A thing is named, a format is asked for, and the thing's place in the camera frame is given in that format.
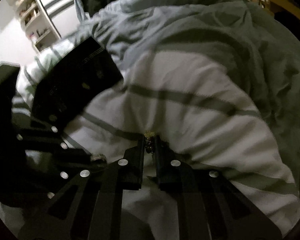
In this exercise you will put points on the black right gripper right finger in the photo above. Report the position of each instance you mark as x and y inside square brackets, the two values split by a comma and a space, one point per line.
[173, 174]

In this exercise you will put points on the white sliding wardrobe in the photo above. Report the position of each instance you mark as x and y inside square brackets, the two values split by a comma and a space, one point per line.
[61, 14]

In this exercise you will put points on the white open shelf unit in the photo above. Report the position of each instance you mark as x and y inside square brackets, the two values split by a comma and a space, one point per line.
[35, 23]

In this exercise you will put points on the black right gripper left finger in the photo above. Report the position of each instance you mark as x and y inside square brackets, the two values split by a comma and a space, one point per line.
[123, 174]

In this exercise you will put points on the black jewelry box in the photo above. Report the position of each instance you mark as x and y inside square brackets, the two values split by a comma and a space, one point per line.
[73, 82]

